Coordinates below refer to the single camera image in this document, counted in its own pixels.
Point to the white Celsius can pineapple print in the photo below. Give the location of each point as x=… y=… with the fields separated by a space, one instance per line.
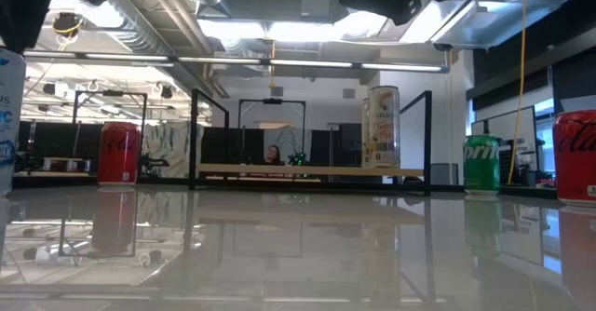
x=385 y=129

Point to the black partition panel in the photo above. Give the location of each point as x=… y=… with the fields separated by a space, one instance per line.
x=233 y=145
x=51 y=134

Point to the white tarp cover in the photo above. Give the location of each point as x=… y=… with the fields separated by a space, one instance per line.
x=172 y=148
x=288 y=141

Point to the black metal frame stand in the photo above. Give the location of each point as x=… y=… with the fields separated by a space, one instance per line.
x=112 y=93
x=272 y=100

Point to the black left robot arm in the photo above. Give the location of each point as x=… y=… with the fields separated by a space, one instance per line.
x=28 y=8

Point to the wooden shelf black metal frame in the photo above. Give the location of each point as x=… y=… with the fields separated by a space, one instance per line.
x=279 y=169

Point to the grey bin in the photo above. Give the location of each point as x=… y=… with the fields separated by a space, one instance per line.
x=444 y=175

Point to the grey ceiling box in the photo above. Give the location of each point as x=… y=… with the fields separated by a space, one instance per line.
x=316 y=4

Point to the white blue Celsius can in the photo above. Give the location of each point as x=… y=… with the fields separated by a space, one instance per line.
x=11 y=115

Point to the red Coca-Cola can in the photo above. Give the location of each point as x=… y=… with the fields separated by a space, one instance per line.
x=577 y=162
x=118 y=157

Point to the grey wall vent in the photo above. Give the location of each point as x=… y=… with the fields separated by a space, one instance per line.
x=276 y=91
x=348 y=93

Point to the long white ceiling light bar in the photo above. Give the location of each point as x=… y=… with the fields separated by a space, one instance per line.
x=307 y=63

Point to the person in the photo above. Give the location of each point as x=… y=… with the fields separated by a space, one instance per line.
x=274 y=155

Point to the green Sprite can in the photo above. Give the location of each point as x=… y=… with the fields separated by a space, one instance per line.
x=482 y=166

